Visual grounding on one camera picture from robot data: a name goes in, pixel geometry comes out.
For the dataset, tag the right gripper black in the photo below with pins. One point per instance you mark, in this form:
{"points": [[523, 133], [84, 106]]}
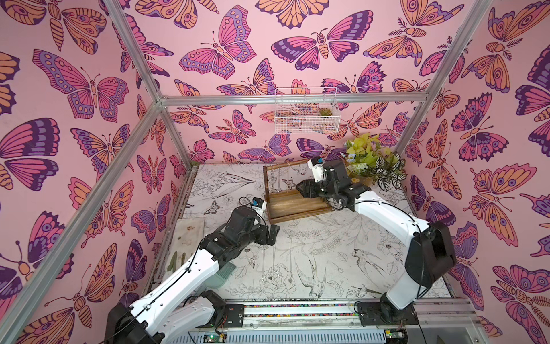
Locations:
{"points": [[316, 188]]}

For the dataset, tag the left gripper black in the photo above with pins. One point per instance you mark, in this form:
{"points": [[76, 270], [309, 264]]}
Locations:
{"points": [[263, 239]]}

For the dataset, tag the wooden jewelry display stand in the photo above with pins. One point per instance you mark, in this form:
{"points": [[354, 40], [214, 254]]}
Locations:
{"points": [[284, 202]]}

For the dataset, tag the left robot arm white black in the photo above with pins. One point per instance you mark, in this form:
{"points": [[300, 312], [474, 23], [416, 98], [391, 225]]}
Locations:
{"points": [[172, 309]]}

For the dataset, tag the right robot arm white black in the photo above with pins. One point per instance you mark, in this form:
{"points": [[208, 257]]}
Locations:
{"points": [[430, 249]]}

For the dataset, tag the glass vase with plants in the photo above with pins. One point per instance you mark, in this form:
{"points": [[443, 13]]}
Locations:
{"points": [[366, 157]]}

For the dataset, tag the small succulent in basket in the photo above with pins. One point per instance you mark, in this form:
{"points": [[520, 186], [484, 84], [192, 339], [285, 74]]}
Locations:
{"points": [[325, 112]]}

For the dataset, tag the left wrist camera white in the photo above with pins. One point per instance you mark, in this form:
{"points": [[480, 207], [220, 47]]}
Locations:
{"points": [[259, 206]]}

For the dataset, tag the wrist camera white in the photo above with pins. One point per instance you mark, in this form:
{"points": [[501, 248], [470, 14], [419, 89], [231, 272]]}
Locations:
{"points": [[316, 166], [259, 206]]}

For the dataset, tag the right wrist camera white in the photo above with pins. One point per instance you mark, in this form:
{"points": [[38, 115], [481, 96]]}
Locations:
{"points": [[316, 166]]}

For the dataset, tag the white wire wall basket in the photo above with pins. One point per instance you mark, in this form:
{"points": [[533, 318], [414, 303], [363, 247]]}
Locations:
{"points": [[298, 112]]}

